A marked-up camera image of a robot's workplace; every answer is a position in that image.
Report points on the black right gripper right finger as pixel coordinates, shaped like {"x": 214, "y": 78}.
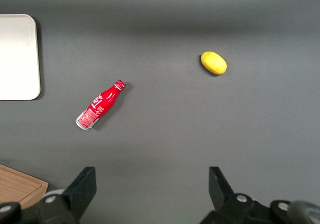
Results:
{"x": 221, "y": 191}

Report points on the beige rectangular tray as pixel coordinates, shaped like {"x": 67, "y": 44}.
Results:
{"x": 17, "y": 57}

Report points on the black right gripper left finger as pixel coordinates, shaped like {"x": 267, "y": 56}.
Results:
{"x": 80, "y": 189}

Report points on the yellow lemon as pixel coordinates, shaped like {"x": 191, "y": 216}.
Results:
{"x": 213, "y": 62}

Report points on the wooden drawer cabinet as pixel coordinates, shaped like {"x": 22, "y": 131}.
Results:
{"x": 17, "y": 186}

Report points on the red cola bottle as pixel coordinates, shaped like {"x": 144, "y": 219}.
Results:
{"x": 98, "y": 105}

